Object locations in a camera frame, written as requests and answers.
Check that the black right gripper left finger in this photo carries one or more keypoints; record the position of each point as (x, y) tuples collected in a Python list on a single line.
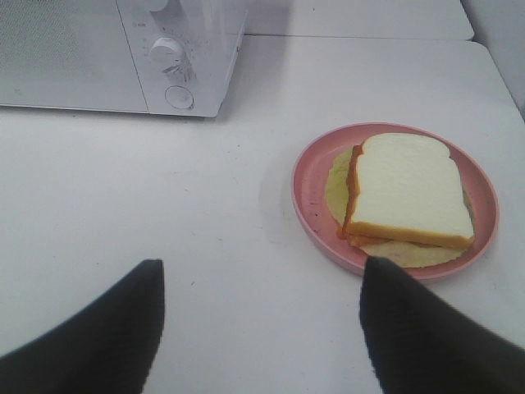
[(107, 347)]

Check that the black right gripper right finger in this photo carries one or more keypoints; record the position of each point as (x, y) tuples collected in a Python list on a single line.
[(418, 343)]

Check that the white bread sandwich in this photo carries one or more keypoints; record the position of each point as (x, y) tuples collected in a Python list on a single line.
[(406, 187)]

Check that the pink round plate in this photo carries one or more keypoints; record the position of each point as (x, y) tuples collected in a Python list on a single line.
[(308, 194)]

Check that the round microwave door button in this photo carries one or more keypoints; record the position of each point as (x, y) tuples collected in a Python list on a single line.
[(179, 97)]

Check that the white microwave door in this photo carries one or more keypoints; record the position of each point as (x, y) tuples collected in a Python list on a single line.
[(67, 54)]

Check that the green lettuce leaf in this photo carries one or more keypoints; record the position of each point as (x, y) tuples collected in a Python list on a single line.
[(404, 254)]

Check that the white microwave oven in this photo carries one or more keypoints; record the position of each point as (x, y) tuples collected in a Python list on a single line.
[(210, 32)]

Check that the white lower microwave knob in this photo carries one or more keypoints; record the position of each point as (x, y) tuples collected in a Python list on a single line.
[(166, 53)]

